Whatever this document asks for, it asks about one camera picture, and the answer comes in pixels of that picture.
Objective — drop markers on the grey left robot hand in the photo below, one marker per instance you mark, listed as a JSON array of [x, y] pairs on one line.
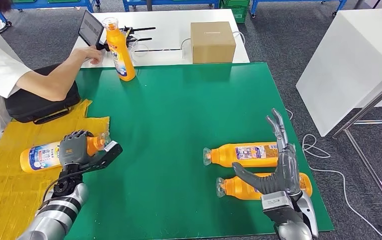
[[73, 150]]

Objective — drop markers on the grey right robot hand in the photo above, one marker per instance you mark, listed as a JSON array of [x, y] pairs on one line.
[[288, 172]]

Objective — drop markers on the orange detergent bottle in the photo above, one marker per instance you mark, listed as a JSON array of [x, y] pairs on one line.
[[237, 190], [41, 157], [224, 155], [121, 46]]

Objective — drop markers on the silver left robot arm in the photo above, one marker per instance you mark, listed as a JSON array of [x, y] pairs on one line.
[[58, 212]]

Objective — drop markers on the person's forearm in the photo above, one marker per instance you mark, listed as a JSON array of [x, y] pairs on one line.
[[59, 79]]

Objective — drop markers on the black zip case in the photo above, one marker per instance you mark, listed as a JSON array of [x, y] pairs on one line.
[[31, 109]]

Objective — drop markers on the person's hand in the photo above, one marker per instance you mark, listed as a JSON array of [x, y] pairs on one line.
[[91, 54]]

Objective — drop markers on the green table mat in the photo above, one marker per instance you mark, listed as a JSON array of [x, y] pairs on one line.
[[177, 116]]

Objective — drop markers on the white side table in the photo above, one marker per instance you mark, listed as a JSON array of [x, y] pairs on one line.
[[350, 66]]

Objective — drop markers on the black tablet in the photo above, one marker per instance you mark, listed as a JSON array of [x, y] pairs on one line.
[[90, 28]]

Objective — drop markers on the black remote controller with antennas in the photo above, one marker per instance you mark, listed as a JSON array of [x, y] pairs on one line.
[[141, 30]]

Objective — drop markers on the blue metal cart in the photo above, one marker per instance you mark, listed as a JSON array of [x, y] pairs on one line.
[[44, 5], [177, 2], [252, 7]]

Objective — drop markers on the green bin on cart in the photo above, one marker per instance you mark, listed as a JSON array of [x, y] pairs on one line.
[[63, 1], [23, 1]]

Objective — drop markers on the brown cardboard box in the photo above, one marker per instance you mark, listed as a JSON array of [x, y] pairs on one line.
[[212, 43]]

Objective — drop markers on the white desk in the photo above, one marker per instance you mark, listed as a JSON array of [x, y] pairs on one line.
[[171, 23]]

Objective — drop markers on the green plastic crate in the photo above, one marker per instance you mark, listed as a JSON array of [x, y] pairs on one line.
[[235, 11]]

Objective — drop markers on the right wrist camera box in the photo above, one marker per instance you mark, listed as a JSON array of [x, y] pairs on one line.
[[278, 205]]

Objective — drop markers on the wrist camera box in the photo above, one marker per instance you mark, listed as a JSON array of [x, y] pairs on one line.
[[278, 205], [109, 152]]

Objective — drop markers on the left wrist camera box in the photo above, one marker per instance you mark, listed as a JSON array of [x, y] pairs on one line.
[[109, 152]]

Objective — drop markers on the metal table frame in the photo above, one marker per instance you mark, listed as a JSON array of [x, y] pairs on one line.
[[370, 104]]

